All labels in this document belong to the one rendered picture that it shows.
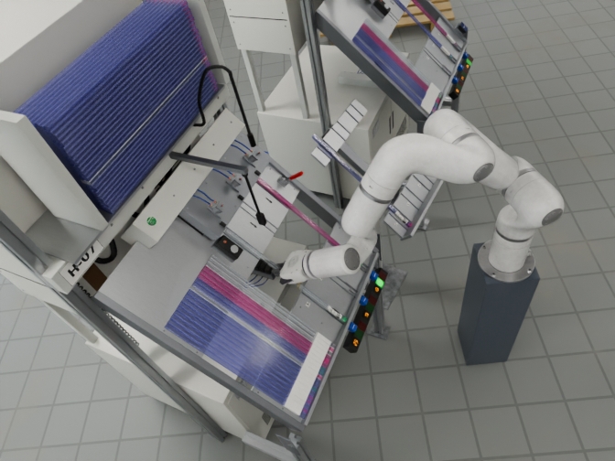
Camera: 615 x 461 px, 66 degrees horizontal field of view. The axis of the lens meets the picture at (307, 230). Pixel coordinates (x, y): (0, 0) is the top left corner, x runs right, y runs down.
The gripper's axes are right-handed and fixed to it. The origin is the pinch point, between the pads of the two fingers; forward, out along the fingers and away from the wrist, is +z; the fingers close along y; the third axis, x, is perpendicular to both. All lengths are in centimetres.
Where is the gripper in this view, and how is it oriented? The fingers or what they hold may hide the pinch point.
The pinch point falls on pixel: (280, 270)
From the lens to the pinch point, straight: 151.0
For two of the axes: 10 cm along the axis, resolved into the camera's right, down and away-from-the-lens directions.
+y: -4.0, 7.5, -5.2
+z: -6.6, 1.6, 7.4
